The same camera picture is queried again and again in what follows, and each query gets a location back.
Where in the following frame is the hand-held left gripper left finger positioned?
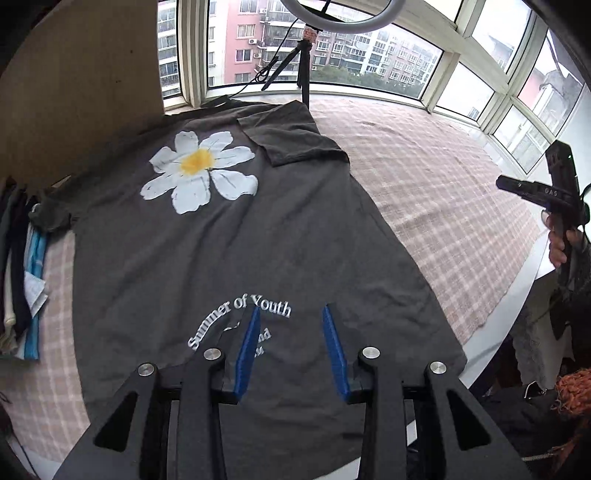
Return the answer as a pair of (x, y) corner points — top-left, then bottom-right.
(53, 306), (262, 480)

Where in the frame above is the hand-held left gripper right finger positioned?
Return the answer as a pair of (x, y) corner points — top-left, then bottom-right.
(321, 304), (534, 480)

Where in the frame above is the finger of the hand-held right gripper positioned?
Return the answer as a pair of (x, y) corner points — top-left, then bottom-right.
(496, 175), (555, 204)

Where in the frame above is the grey flower print t-shirt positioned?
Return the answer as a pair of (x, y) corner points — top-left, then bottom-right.
(30, 98), (467, 480)

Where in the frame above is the person's right forearm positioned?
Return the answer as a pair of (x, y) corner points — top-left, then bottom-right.
(551, 242), (591, 363)

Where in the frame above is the stack of folded clothes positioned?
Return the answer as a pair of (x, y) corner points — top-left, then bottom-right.
(0, 175), (51, 361)

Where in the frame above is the person's right hand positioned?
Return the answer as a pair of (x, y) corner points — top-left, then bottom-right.
(544, 210), (585, 268)

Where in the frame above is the pink plaid bed sheet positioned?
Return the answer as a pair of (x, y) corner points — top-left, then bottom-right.
(0, 95), (548, 467)

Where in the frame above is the white mattress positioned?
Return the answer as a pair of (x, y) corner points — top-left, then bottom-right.
(459, 231), (557, 388)

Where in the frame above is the white lace cloth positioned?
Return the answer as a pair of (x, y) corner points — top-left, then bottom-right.
(510, 281), (566, 386)

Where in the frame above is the dark jacket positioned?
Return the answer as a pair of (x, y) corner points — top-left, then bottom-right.
(475, 383), (591, 480)

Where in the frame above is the orange knit cloth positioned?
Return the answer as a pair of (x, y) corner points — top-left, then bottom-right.
(553, 368), (591, 418)

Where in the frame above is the wooden board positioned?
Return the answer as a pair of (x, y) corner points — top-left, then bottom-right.
(0, 0), (166, 195)

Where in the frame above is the white framed window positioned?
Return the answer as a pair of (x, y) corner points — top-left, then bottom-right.
(157, 0), (591, 176)

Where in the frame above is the white ring light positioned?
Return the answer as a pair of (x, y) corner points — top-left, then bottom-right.
(279, 0), (407, 36)

